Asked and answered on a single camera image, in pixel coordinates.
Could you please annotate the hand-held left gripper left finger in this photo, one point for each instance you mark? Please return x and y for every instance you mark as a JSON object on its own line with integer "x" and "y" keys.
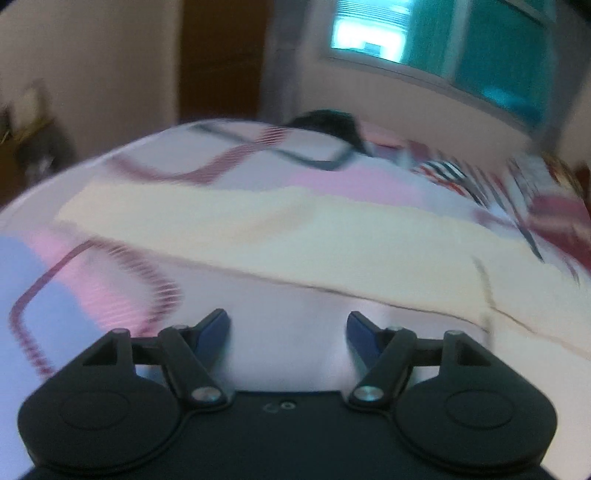
{"x": 216, "y": 326}

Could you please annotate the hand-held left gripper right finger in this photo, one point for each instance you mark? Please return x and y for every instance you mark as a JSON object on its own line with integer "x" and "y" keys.
{"x": 361, "y": 330}

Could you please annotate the cream knit garment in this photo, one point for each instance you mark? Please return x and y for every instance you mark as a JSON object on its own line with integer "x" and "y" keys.
{"x": 295, "y": 240}

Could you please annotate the pink patterned bedsheet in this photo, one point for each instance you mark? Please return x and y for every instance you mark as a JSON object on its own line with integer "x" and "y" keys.
{"x": 194, "y": 152}

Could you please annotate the red navy striped garment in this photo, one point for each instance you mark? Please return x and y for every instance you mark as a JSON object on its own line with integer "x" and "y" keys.
{"x": 447, "y": 174}

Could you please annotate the black plastic bag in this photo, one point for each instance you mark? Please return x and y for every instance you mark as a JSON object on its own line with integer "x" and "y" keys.
{"x": 328, "y": 123}

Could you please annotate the printed blanket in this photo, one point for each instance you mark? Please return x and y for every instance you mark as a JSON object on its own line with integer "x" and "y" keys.
{"x": 554, "y": 198}

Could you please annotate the brown wooden door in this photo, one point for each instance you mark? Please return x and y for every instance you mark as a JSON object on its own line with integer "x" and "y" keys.
{"x": 221, "y": 60}

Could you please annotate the grey curtain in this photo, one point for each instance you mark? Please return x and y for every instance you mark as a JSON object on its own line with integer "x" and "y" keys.
{"x": 284, "y": 50}

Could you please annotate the window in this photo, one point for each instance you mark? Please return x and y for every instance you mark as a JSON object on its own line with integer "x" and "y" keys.
{"x": 443, "y": 41}

